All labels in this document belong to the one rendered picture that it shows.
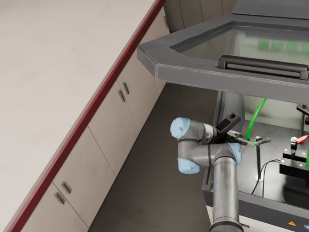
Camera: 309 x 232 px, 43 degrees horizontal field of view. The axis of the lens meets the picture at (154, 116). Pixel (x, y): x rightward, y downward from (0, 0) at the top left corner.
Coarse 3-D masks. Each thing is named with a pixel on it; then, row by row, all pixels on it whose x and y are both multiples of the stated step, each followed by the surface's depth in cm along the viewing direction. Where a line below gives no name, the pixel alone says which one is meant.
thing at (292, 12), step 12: (240, 0) 176; (252, 0) 174; (264, 0) 172; (276, 0) 170; (288, 0) 168; (300, 0) 166; (240, 12) 170; (252, 12) 168; (264, 12) 166; (276, 12) 165; (288, 12) 163; (300, 12) 161
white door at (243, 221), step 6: (240, 216) 186; (240, 222) 191; (246, 222) 188; (252, 222) 185; (258, 222) 183; (246, 228) 193; (252, 228) 190; (258, 228) 188; (264, 228) 185; (270, 228) 182; (276, 228) 180; (282, 228) 178
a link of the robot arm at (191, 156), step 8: (184, 144) 137; (192, 144) 137; (184, 152) 136; (192, 152) 135; (200, 152) 134; (184, 160) 135; (192, 160) 134; (200, 160) 134; (208, 160) 134; (184, 168) 134; (192, 168) 134
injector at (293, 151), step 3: (291, 141) 168; (297, 141) 167; (297, 144) 169; (291, 147) 171; (294, 147) 170; (291, 150) 171; (294, 150) 171; (291, 153) 175; (294, 153) 174; (291, 156) 177; (294, 156) 175; (291, 159) 178; (294, 159) 177
